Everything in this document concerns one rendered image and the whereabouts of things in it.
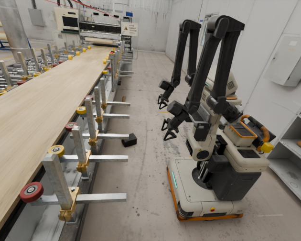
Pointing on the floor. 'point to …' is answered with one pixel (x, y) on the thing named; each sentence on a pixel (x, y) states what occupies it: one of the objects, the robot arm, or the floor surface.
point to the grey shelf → (297, 179)
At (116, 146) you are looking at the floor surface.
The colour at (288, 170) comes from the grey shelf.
